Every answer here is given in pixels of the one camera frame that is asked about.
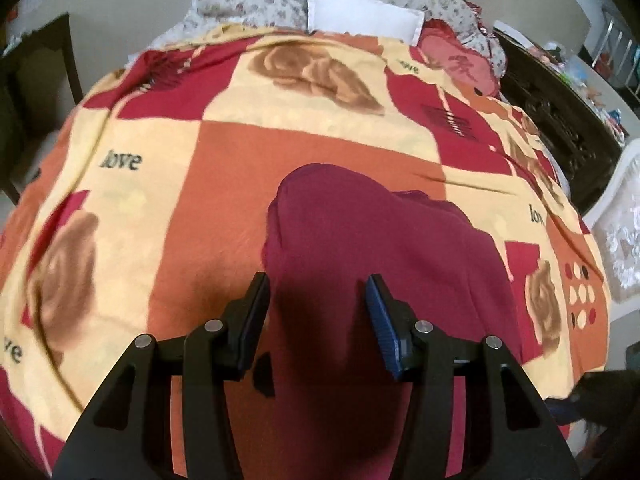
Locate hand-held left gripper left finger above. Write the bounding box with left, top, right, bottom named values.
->
left=52, top=272, right=271, bottom=480

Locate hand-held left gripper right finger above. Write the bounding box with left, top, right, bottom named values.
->
left=364, top=274, right=581, bottom=480

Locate maroon small garment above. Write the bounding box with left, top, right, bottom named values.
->
left=225, top=162, right=531, bottom=480

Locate rose patchwork printed blanket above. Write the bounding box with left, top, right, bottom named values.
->
left=0, top=22, right=613, bottom=480

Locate dark cloth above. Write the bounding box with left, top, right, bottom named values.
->
left=550, top=370, right=618, bottom=461

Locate dark carved wooden cabinet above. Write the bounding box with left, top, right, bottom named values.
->
left=492, top=27, right=626, bottom=216

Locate pink red pillow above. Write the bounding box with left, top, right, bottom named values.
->
left=417, top=19, right=501, bottom=98

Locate white pillow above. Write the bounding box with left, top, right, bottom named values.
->
left=305, top=0, right=426, bottom=46

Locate pile of colourful clutter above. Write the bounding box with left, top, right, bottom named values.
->
left=530, top=35, right=631, bottom=141

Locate dark wooden table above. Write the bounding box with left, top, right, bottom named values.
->
left=0, top=12, right=86, bottom=206

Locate metal rack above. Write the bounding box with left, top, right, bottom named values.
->
left=595, top=5, right=640, bottom=96

